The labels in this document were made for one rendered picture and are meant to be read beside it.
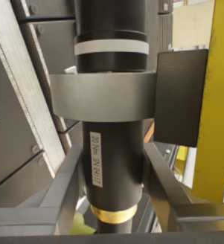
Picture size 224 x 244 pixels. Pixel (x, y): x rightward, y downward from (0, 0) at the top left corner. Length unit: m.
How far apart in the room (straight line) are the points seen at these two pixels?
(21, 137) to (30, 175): 0.05
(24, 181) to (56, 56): 0.16
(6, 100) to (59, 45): 0.10
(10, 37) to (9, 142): 0.11
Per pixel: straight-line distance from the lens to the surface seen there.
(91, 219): 0.41
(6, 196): 0.23
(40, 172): 0.25
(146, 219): 0.41
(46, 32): 0.24
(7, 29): 0.22
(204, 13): 4.48
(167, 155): 0.54
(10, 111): 0.20
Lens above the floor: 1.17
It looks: 28 degrees down
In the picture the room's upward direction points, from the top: 97 degrees clockwise
